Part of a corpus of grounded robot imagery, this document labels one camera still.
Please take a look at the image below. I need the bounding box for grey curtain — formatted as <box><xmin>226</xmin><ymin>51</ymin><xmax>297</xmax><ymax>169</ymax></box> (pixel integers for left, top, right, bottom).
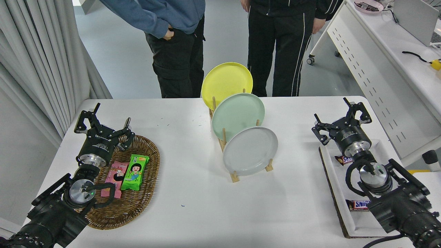
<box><xmin>0</xmin><ymin>0</ymin><xmax>113</xmax><ymax>148</ymax></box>

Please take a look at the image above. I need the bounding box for green snack bar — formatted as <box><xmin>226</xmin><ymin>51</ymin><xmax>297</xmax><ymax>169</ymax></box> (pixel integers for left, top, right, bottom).
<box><xmin>121</xmin><ymin>154</ymin><xmax>150</xmax><ymax>191</ymax></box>

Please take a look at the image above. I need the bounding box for white side table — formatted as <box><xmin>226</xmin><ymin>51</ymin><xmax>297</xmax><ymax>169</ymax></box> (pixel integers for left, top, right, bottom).
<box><xmin>412</xmin><ymin>172</ymin><xmax>441</xmax><ymax>210</ymax></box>

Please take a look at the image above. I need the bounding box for thin black cable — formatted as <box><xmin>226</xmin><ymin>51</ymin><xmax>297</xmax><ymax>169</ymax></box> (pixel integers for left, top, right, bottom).
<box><xmin>381</xmin><ymin>8</ymin><xmax>399</xmax><ymax>24</ymax></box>

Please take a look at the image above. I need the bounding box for black and white cylinder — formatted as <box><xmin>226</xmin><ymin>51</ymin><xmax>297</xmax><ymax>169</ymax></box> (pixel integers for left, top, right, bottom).
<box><xmin>422</xmin><ymin>150</ymin><xmax>441</xmax><ymax>172</ymax></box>

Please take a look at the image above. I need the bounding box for person's left hand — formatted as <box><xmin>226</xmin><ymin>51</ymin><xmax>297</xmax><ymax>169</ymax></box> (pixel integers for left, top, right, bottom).
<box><xmin>312</xmin><ymin>18</ymin><xmax>326</xmax><ymax>35</ymax></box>

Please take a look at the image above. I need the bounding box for mint green plate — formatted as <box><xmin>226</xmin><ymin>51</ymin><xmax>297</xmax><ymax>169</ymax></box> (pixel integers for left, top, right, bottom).
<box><xmin>212</xmin><ymin>93</ymin><xmax>266</xmax><ymax>142</ymax></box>

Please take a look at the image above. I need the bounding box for long snickers bar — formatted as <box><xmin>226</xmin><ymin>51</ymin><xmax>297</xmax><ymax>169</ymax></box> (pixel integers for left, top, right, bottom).
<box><xmin>346</xmin><ymin>199</ymin><xmax>371</xmax><ymax>211</ymax></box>

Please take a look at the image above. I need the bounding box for grey laptop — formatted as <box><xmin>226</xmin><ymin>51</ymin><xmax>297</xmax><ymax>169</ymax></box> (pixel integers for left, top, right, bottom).
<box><xmin>393</xmin><ymin>0</ymin><xmax>441</xmax><ymax>47</ymax></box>

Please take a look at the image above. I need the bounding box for brown wicker basket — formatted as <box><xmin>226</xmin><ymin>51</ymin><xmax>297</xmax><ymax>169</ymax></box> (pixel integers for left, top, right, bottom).
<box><xmin>74</xmin><ymin>134</ymin><xmax>161</xmax><ymax>230</ymax></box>

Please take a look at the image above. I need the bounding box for white foam tray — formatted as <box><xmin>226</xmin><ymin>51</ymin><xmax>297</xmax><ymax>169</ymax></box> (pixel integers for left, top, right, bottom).
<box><xmin>319</xmin><ymin>139</ymin><xmax>397</xmax><ymax>239</ymax></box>

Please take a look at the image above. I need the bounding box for wooden plate rack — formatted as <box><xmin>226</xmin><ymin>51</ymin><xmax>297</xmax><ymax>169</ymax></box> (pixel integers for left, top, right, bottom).
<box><xmin>208</xmin><ymin>89</ymin><xmax>274</xmax><ymax>183</ymax></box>

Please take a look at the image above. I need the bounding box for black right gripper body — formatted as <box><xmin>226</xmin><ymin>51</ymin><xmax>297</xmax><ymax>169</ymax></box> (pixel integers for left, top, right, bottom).
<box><xmin>332</xmin><ymin>124</ymin><xmax>372</xmax><ymax>152</ymax></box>

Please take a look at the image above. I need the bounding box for pink bowl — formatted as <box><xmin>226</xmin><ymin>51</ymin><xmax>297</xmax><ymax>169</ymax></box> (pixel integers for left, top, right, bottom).
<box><xmin>354</xmin><ymin>0</ymin><xmax>384</xmax><ymax>14</ymax></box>

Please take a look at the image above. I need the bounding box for pink snack bar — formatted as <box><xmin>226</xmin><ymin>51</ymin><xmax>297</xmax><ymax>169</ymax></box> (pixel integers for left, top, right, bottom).
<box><xmin>101</xmin><ymin>161</ymin><xmax>130</xmax><ymax>199</ymax></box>

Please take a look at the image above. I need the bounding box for yellow plate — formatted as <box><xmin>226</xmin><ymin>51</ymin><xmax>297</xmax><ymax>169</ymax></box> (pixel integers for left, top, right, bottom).
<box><xmin>201</xmin><ymin>62</ymin><xmax>253</xmax><ymax>111</ymax></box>

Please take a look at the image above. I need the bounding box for grey plate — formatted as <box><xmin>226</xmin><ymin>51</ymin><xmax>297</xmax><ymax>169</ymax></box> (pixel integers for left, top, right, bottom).
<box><xmin>223</xmin><ymin>126</ymin><xmax>278</xmax><ymax>176</ymax></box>

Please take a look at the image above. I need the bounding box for person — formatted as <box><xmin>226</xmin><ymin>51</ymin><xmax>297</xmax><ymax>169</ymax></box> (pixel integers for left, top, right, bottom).
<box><xmin>240</xmin><ymin>0</ymin><xmax>345</xmax><ymax>97</ymax></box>
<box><xmin>100</xmin><ymin>0</ymin><xmax>206</xmax><ymax>99</ymax></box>

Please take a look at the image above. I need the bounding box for white perforated desk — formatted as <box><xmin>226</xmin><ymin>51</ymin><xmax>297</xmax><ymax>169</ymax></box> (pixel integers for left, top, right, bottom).
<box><xmin>308</xmin><ymin>0</ymin><xmax>441</xmax><ymax>167</ymax></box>

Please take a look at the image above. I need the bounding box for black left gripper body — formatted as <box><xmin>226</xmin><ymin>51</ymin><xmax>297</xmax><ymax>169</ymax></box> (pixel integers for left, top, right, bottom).
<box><xmin>80</xmin><ymin>127</ymin><xmax>120</xmax><ymax>161</ymax></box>

